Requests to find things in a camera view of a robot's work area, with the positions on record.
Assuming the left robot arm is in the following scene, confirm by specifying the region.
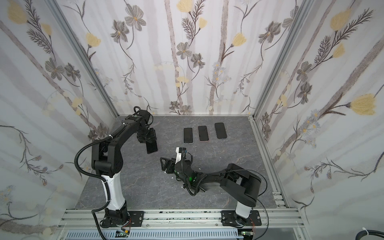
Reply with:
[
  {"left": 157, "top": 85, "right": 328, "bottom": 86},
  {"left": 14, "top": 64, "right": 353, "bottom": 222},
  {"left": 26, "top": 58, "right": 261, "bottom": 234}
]
[{"left": 92, "top": 107, "right": 158, "bottom": 228}]

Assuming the aluminium corner frame post left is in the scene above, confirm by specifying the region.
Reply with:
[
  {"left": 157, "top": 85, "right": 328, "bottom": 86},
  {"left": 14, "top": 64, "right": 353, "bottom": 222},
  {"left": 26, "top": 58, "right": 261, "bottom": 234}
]
[{"left": 45, "top": 0, "right": 120, "bottom": 118}]

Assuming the purple-edged black phone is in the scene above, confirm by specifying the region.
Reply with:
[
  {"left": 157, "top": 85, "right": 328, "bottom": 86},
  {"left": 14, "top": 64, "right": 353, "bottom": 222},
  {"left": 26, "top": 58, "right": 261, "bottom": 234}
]
[{"left": 198, "top": 126, "right": 209, "bottom": 142}]

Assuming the white vented cable duct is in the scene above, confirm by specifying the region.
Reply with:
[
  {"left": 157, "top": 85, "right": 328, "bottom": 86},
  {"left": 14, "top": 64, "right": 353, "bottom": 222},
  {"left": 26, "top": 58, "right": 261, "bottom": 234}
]
[{"left": 64, "top": 228, "right": 241, "bottom": 240}]

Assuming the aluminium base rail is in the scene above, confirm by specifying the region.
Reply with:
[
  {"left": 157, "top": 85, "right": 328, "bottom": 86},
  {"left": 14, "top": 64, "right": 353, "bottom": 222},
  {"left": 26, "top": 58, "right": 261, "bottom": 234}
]
[{"left": 58, "top": 208, "right": 305, "bottom": 230}]

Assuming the black phone case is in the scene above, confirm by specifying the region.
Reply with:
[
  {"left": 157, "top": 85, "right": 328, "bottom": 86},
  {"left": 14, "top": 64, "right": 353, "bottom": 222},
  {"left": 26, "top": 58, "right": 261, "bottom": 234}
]
[{"left": 215, "top": 123, "right": 228, "bottom": 139}]

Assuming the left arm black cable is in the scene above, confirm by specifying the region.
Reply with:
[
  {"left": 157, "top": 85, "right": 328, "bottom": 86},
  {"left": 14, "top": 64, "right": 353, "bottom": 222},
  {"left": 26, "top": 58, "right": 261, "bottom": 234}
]
[{"left": 74, "top": 134, "right": 113, "bottom": 240}]

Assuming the aluminium corner frame post right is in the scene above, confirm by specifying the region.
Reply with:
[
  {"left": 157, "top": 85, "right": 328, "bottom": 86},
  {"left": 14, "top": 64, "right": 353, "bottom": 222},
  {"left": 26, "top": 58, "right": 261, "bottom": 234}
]
[{"left": 252, "top": 0, "right": 315, "bottom": 119}]

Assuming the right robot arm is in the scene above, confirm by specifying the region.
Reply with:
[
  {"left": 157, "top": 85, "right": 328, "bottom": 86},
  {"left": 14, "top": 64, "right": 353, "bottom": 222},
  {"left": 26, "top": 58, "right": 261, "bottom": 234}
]
[{"left": 160, "top": 153, "right": 262, "bottom": 221}]

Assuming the aluminium corner frame post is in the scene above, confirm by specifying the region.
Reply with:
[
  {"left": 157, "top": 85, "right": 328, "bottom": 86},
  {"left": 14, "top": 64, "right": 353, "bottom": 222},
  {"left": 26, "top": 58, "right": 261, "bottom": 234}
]
[
  {"left": 45, "top": 0, "right": 120, "bottom": 118},
  {"left": 252, "top": 0, "right": 315, "bottom": 119}
]

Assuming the small dark phone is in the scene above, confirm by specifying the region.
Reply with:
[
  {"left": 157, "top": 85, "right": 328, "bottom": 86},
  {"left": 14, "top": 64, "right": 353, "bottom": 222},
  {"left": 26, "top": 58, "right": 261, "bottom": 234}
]
[{"left": 146, "top": 141, "right": 158, "bottom": 154}]

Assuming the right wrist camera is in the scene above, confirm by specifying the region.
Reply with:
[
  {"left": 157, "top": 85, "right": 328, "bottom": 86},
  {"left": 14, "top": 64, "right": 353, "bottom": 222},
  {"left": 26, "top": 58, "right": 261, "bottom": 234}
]
[{"left": 176, "top": 147, "right": 187, "bottom": 164}]

